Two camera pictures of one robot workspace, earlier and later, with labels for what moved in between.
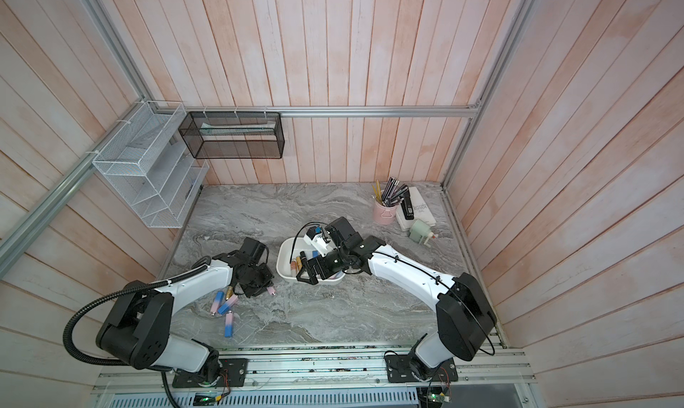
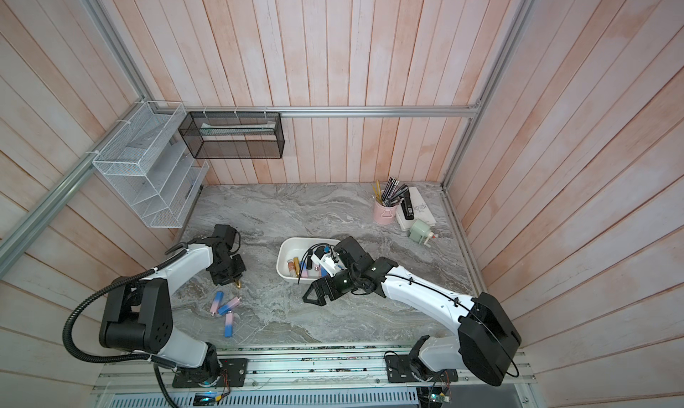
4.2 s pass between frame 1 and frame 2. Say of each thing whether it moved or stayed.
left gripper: moved
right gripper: moved
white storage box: stayed
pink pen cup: stayed
